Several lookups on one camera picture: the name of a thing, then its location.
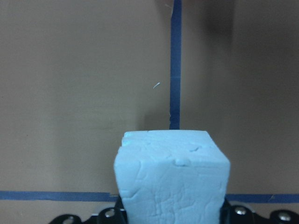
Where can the light blue foam block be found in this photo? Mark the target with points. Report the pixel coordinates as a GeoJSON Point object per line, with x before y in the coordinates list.
{"type": "Point", "coordinates": [171, 177]}

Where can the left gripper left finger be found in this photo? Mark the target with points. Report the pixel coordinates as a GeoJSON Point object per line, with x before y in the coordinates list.
{"type": "Point", "coordinates": [110, 215]}

